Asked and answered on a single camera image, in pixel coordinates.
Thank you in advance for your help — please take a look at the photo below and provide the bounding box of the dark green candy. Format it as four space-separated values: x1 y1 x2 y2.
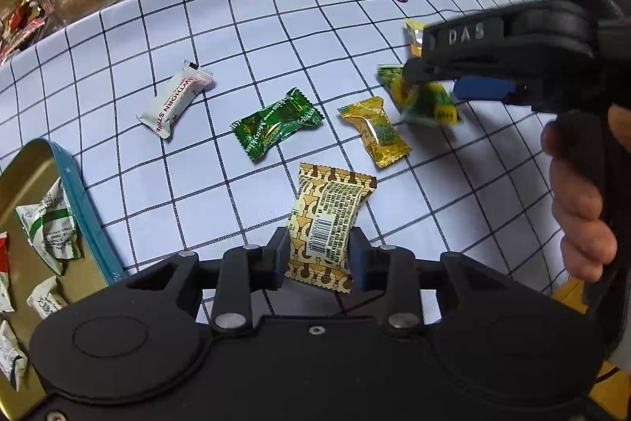
231 87 325 162

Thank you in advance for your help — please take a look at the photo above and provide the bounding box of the red white snack packet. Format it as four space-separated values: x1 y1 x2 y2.
0 232 15 313

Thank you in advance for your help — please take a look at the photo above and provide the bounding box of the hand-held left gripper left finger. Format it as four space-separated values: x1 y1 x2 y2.
125 226 291 334

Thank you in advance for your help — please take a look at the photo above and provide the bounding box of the silver white snack packet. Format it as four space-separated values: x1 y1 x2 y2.
27 275 70 320

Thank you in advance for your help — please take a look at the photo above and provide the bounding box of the gold tin tray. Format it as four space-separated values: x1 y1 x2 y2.
0 137 126 395

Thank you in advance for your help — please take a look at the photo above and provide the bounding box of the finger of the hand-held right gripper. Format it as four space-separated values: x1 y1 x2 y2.
401 56 461 85
452 76 539 107

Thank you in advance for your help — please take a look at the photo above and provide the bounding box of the white checked tablecloth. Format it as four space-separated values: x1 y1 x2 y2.
0 0 592 328

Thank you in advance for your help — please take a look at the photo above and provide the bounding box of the gold yellow candy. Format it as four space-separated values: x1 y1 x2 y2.
338 96 412 169

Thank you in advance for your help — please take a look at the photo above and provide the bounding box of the small white snack packet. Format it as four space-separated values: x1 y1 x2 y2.
0 320 28 391

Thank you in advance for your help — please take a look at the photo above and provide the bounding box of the yellow white snack packet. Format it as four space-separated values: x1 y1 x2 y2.
404 19 429 58

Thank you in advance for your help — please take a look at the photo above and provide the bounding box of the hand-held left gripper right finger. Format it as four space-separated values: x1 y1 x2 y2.
347 226 500 332

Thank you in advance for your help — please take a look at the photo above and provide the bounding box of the person's right hand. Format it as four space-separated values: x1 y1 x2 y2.
541 121 618 284

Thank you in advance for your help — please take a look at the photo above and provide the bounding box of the white pink snack packet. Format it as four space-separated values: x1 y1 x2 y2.
137 60 215 140

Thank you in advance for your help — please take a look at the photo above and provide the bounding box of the green yellow snack packet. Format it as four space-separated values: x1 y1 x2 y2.
377 63 464 126

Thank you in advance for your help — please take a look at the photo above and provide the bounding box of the beige patterned snack packet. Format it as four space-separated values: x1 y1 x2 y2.
285 162 378 294

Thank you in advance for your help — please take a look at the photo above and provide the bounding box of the white green snack packet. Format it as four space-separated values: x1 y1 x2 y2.
15 177 82 276

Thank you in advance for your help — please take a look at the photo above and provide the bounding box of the pile of red candy wrappers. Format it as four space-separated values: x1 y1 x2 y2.
0 0 55 62

